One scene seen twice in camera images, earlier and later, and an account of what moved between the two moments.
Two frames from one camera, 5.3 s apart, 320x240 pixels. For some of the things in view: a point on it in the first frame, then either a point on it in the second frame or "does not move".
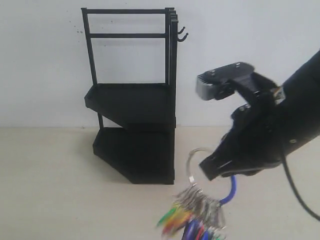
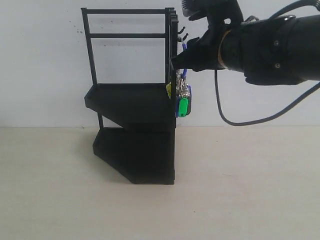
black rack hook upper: x=181 y=30 does not move
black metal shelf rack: x=144 y=153 does not move
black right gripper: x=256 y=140 → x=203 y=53
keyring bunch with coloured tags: x=196 y=215 → x=183 y=93
